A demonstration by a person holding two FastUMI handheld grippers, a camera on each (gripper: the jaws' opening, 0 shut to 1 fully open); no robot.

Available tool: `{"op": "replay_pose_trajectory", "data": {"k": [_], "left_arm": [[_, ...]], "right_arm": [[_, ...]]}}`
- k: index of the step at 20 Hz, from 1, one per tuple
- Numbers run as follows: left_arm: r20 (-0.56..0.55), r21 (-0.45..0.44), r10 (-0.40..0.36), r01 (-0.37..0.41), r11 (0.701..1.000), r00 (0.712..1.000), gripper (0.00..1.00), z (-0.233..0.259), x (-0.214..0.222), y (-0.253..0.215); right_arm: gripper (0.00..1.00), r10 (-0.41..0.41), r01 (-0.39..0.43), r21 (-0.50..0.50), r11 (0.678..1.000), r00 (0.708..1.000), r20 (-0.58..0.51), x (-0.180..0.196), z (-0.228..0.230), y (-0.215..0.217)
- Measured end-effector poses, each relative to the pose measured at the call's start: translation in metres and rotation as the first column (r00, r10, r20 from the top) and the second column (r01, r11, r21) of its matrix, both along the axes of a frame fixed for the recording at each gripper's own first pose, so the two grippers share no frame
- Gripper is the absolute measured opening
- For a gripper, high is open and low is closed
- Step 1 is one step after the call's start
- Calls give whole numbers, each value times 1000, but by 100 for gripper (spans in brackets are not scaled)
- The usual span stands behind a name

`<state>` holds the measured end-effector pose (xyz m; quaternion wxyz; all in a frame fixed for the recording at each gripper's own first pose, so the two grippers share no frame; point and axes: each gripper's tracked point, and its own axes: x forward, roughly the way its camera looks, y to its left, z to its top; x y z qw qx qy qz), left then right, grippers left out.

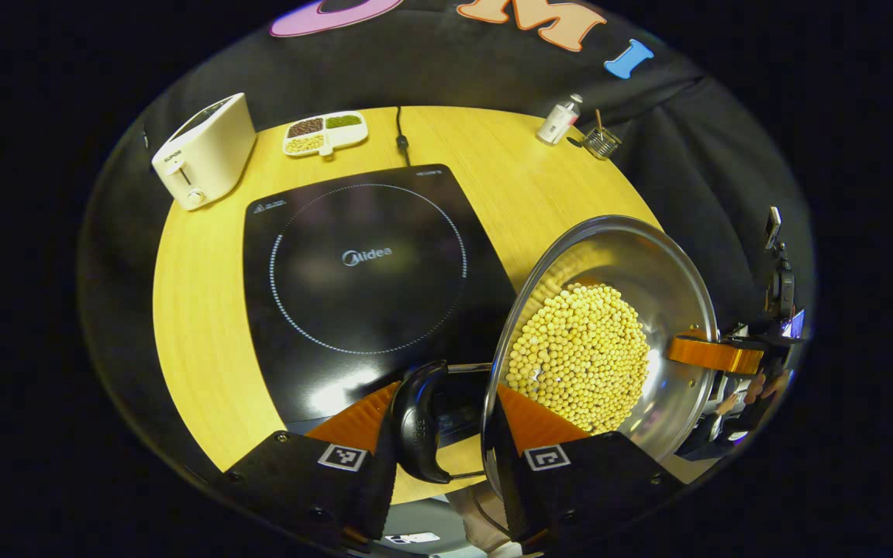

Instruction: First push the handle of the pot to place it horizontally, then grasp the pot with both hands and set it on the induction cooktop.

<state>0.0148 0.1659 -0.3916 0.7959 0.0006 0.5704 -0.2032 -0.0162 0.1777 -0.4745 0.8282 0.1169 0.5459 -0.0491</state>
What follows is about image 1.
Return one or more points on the wooden stick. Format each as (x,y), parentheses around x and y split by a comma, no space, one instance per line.
(598,118)

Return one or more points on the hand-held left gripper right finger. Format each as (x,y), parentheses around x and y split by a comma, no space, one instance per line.
(505,480)

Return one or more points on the white divided dish of beans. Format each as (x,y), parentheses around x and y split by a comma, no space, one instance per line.
(326,133)

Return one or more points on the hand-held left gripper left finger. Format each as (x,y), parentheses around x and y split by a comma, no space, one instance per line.
(381,496)

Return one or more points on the clear bottle with pink label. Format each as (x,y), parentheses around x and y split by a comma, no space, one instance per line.
(557,122)

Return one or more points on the white toaster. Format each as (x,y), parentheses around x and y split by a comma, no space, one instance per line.
(206,155)

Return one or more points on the black induction cooktop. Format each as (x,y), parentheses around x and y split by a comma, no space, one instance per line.
(369,310)

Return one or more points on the pile of yellow soybeans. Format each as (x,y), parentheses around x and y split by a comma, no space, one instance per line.
(578,356)

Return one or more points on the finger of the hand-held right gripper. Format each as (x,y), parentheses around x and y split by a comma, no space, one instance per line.
(714,356)

